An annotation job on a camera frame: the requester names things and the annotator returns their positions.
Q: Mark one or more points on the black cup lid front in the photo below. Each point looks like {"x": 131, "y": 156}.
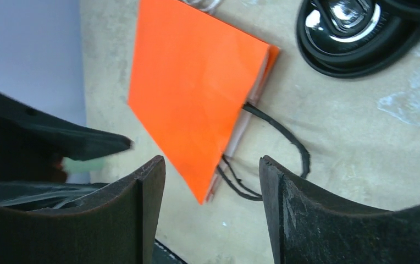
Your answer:
{"x": 352, "y": 39}

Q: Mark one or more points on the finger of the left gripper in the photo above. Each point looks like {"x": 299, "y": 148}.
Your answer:
{"x": 34, "y": 143}

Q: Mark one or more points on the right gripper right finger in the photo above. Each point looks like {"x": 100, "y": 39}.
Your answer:
{"x": 308, "y": 224}

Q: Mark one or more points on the orange paper bag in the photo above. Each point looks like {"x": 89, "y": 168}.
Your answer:
{"x": 194, "y": 85}

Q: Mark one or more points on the black cup lid middle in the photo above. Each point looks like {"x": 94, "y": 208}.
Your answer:
{"x": 407, "y": 9}

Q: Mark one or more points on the black cup lid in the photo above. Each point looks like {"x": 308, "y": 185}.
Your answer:
{"x": 407, "y": 9}
{"x": 352, "y": 39}

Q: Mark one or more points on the light blue paper bag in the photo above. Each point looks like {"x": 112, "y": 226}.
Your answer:
{"x": 207, "y": 6}

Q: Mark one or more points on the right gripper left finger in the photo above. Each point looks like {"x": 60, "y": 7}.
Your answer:
{"x": 114, "y": 224}

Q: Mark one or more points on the green straw holder cup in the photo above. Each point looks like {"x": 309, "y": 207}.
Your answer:
{"x": 77, "y": 166}

